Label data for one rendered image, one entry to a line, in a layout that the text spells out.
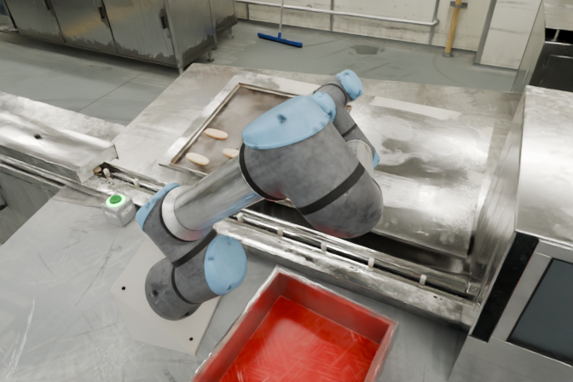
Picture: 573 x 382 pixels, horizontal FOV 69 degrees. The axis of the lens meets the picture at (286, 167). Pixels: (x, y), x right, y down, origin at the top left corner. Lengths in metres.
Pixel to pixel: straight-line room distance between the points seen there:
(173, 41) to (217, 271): 3.28
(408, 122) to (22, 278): 1.32
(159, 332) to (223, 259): 0.26
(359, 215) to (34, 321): 0.96
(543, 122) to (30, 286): 1.35
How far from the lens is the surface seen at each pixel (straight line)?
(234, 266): 0.92
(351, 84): 1.02
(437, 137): 1.53
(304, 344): 1.09
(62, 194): 1.67
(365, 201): 0.59
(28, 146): 1.81
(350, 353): 1.08
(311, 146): 0.55
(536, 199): 0.80
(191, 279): 0.93
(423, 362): 1.11
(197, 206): 0.77
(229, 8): 4.95
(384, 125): 1.55
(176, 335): 1.08
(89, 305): 1.28
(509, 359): 0.97
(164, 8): 3.93
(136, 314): 1.05
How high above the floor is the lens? 1.78
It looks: 38 degrees down
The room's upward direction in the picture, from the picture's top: 2 degrees counter-clockwise
